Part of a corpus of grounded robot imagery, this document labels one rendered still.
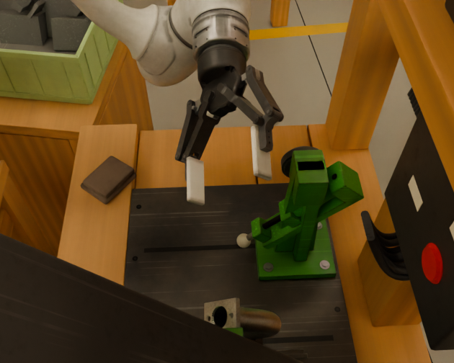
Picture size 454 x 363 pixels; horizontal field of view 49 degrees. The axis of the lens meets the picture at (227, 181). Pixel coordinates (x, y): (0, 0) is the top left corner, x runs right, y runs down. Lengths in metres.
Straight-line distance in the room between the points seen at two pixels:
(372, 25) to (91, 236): 0.69
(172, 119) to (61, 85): 1.12
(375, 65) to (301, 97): 1.60
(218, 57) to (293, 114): 1.81
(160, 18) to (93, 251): 0.47
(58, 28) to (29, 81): 0.19
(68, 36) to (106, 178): 0.59
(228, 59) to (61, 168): 0.93
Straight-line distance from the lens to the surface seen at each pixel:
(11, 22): 1.65
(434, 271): 0.44
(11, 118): 1.51
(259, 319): 0.65
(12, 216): 1.39
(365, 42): 1.01
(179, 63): 0.90
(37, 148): 1.53
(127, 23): 0.90
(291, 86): 2.68
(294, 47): 2.94
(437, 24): 0.45
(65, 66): 1.41
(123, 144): 1.20
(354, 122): 1.16
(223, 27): 0.76
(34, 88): 1.51
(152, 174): 1.16
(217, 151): 1.19
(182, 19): 0.85
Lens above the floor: 1.78
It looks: 53 degrees down
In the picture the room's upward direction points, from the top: straight up
